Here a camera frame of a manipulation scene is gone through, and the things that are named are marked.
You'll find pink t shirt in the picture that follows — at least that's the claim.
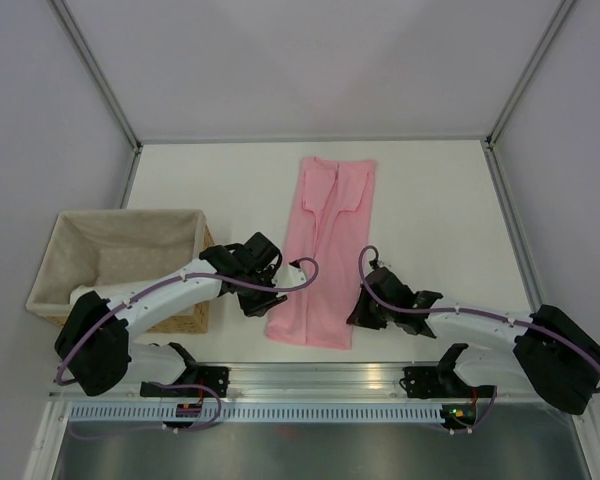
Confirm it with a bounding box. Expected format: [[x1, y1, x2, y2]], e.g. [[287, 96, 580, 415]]
[[265, 157, 377, 350]]

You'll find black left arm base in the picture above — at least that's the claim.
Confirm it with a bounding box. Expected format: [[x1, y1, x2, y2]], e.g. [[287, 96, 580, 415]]
[[140, 365, 230, 399]]

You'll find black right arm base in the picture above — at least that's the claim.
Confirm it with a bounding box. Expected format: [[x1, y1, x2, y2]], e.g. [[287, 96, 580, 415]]
[[399, 365, 495, 400]]

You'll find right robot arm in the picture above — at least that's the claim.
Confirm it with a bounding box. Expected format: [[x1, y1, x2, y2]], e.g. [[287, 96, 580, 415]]
[[347, 267, 600, 415]]

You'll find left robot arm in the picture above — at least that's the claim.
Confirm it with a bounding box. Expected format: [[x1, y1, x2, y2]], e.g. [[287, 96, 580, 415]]
[[54, 232, 286, 396]]

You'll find rolled white t shirt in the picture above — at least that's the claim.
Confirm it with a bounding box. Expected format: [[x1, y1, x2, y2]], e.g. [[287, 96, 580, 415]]
[[69, 281, 149, 306]]

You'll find wicker basket with liner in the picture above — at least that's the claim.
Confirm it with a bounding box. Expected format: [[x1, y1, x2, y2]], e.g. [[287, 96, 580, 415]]
[[26, 209, 214, 327]]

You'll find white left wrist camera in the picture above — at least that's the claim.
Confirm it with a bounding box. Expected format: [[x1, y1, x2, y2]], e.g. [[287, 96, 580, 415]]
[[272, 264, 309, 292]]

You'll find aluminium mounting rail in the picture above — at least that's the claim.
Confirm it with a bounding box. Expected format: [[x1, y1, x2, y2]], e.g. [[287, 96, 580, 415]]
[[49, 350, 534, 402]]

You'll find aluminium frame rail back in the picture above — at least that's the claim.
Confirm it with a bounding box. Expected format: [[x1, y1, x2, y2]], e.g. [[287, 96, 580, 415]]
[[139, 134, 489, 146]]

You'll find white slotted cable duct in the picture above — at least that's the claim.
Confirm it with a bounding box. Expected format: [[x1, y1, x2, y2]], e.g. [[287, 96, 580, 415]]
[[69, 402, 473, 424]]

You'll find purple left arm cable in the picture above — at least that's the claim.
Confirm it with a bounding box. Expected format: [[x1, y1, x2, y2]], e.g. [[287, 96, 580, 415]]
[[53, 257, 321, 431]]

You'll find aluminium frame post left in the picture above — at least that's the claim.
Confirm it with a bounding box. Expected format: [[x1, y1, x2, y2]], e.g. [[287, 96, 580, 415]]
[[47, 0, 142, 151]]

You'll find aluminium frame post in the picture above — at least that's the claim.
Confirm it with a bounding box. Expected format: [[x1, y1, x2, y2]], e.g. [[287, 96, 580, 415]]
[[485, 0, 578, 150], [47, 0, 142, 151]]

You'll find aluminium frame post right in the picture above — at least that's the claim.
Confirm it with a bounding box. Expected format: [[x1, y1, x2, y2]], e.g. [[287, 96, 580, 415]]
[[485, 0, 578, 150]]

